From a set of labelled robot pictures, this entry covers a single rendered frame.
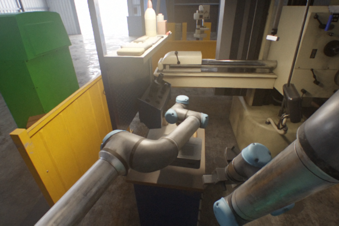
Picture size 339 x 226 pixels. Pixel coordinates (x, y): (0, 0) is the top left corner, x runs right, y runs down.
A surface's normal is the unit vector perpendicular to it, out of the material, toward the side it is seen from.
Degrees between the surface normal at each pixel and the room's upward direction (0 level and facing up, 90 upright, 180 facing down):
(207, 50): 90
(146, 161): 65
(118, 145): 19
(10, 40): 80
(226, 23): 90
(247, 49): 90
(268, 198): 99
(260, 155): 25
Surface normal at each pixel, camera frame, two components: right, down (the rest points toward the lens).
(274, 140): -0.33, 0.48
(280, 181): -0.88, 0.27
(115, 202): -0.01, -0.87
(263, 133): -0.67, 0.38
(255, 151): 0.15, -0.60
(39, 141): 1.00, 0.04
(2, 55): -0.12, 0.33
